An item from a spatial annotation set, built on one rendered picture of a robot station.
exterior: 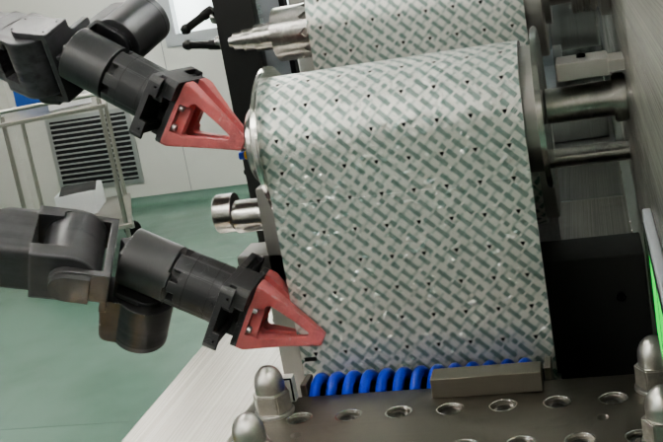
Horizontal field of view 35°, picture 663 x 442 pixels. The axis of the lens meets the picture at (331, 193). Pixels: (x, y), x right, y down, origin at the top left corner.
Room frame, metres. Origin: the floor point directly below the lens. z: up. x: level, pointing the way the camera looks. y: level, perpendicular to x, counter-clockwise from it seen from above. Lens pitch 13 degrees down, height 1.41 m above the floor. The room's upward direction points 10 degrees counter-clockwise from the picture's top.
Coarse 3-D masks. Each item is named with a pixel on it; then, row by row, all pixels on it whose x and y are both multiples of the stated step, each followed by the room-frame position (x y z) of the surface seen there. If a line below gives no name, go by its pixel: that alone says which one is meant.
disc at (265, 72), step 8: (264, 72) 1.00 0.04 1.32; (272, 72) 1.02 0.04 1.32; (256, 80) 0.97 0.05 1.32; (264, 80) 0.99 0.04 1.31; (256, 88) 0.96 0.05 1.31; (256, 96) 0.96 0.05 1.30; (256, 104) 0.95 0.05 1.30; (256, 112) 0.95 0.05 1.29; (256, 120) 0.94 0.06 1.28; (256, 128) 0.94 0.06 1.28; (256, 136) 0.94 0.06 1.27; (256, 144) 0.94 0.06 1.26; (256, 152) 0.93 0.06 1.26; (256, 160) 0.93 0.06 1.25; (264, 168) 0.94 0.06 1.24; (264, 176) 0.94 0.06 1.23; (264, 184) 0.94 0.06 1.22; (264, 192) 0.94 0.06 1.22
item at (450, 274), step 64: (448, 192) 0.90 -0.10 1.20; (512, 192) 0.89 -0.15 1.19; (320, 256) 0.93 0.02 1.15; (384, 256) 0.92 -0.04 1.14; (448, 256) 0.90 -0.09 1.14; (512, 256) 0.89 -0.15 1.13; (320, 320) 0.94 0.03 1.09; (384, 320) 0.92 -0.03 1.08; (448, 320) 0.91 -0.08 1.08; (512, 320) 0.89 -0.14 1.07
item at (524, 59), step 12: (528, 48) 0.93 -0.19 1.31; (528, 60) 0.91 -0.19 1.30; (528, 72) 0.90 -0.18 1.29; (528, 84) 0.90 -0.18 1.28; (528, 96) 0.89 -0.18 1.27; (528, 108) 0.89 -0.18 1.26; (528, 120) 0.89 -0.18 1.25; (528, 132) 0.89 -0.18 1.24; (252, 144) 0.95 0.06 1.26; (528, 144) 0.89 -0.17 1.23; (540, 144) 0.89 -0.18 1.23; (540, 156) 0.90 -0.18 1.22; (540, 168) 0.91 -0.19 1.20
